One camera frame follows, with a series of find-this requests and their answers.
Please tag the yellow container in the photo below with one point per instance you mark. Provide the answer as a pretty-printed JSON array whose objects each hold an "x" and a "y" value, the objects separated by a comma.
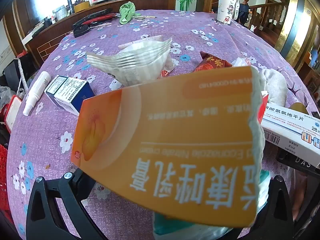
[{"x": 82, "y": 7}]

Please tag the white crimped foil bag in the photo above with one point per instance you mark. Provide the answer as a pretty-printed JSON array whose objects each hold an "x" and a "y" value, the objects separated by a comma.
[{"x": 135, "y": 60}]

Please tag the red gold snack packet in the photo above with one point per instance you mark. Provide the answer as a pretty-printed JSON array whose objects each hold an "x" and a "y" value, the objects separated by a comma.
[{"x": 212, "y": 63}]

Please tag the black flashlight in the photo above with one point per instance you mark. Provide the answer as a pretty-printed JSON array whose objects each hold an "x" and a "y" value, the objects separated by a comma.
[{"x": 70, "y": 6}]

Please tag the dark jacket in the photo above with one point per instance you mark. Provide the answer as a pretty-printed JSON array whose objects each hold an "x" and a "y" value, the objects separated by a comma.
[{"x": 243, "y": 13}]

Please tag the wooden sticks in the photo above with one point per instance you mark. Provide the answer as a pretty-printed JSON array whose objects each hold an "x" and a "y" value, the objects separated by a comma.
[{"x": 145, "y": 17}]

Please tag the white green plastic bag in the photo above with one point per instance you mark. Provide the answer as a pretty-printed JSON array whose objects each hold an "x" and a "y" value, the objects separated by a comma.
[{"x": 180, "y": 233}]

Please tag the white spray bottle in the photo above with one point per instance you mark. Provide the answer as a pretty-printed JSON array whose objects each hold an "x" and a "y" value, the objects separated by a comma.
[{"x": 37, "y": 92}]

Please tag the wooden stair railing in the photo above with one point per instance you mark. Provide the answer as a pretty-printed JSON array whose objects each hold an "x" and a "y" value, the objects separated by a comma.
[{"x": 265, "y": 15}]

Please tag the person's right forearm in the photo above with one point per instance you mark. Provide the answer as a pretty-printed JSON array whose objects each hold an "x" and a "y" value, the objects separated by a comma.
[{"x": 300, "y": 195}]

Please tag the clear plastic bag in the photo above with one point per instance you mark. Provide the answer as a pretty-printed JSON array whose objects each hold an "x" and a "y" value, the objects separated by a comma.
[{"x": 6, "y": 96}]

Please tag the black and red tool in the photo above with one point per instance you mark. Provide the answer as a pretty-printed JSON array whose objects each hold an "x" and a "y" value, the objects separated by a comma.
[{"x": 95, "y": 17}]

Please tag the green cloth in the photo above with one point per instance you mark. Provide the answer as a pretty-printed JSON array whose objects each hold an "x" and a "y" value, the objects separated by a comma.
[{"x": 127, "y": 12}]

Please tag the blue white medicine box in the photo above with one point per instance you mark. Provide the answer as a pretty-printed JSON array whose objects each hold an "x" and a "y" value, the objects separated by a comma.
[{"x": 67, "y": 90}]

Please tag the white flat box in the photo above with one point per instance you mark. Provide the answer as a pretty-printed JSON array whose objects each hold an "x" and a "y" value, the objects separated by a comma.
[{"x": 28, "y": 38}]

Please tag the red framed white board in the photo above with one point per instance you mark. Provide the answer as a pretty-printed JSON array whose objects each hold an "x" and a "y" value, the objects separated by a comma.
[{"x": 13, "y": 113}]

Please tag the white crumpled plastic bag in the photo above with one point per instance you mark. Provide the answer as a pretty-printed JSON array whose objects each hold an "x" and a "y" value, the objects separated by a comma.
[{"x": 241, "y": 62}]

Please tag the black pouch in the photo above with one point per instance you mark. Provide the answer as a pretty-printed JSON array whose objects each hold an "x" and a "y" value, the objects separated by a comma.
[{"x": 81, "y": 31}]

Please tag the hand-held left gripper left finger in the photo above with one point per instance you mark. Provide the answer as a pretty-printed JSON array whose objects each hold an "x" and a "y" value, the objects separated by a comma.
[{"x": 77, "y": 181}]

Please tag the white medicine carton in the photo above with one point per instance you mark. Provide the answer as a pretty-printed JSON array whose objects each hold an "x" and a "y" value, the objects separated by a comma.
[{"x": 295, "y": 132}]

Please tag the white printed paper cup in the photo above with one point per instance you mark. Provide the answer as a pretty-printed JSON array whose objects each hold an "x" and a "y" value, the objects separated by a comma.
[{"x": 226, "y": 7}]

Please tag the black paper bag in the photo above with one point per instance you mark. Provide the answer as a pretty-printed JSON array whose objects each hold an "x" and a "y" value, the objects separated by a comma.
[{"x": 20, "y": 70}]

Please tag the white cloth bundle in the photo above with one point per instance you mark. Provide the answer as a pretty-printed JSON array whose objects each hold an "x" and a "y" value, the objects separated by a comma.
[{"x": 273, "y": 85}]

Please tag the purple floral tablecloth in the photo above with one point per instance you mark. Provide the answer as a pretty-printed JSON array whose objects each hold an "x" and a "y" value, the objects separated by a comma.
[{"x": 155, "y": 30}]

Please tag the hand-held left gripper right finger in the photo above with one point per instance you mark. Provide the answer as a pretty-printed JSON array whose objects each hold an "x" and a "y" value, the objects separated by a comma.
[{"x": 277, "y": 205}]

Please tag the orange medicine carton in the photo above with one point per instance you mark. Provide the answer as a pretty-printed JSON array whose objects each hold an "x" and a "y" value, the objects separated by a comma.
[{"x": 162, "y": 142}]

